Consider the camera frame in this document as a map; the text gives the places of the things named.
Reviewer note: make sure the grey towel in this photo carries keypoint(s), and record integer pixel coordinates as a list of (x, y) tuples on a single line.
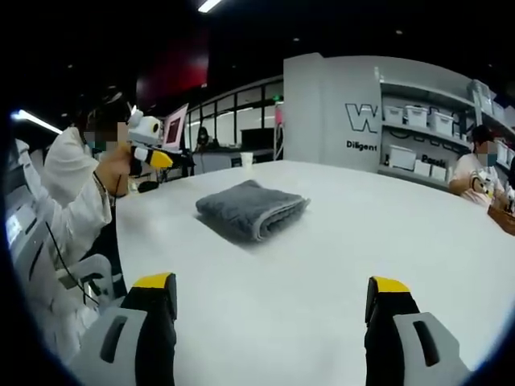
[(247, 207)]

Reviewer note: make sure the person's left hand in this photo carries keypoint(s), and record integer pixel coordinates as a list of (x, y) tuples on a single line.
[(114, 171)]

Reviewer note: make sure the small black object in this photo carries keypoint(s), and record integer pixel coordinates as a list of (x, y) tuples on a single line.
[(147, 186)]

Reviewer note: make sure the pink-framed screen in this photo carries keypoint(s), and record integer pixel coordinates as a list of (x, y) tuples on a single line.
[(174, 128)]

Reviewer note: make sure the white chest device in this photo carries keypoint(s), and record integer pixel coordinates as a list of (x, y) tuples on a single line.
[(96, 277)]

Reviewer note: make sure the person's white-clothed body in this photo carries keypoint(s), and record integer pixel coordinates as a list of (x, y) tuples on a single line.
[(66, 161)]

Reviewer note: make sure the white paper cup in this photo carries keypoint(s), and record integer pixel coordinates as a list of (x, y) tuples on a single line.
[(246, 159)]

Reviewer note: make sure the ceiling light strip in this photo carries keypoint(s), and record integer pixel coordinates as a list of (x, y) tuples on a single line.
[(38, 121), (209, 5)]

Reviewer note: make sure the grey equipment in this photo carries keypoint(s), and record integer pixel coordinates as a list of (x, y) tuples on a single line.
[(24, 209)]

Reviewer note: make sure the brown woven basket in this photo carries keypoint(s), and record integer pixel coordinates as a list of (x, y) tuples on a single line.
[(503, 219)]

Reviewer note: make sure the white lettered display panel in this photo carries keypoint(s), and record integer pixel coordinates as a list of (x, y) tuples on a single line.
[(322, 112)]

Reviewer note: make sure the group of white storage boxes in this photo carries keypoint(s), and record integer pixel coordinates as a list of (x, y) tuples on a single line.
[(416, 116)]

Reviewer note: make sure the grey shelf unit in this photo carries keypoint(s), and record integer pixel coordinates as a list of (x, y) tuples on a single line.
[(426, 96)]

